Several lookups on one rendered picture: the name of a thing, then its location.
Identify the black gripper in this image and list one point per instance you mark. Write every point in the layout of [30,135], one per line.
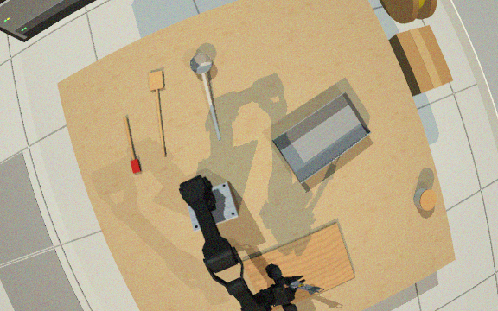
[274,272]

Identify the white jar with orange lid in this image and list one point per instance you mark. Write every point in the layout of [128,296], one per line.
[425,199]

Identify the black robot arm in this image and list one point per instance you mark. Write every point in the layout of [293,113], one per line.
[219,254]

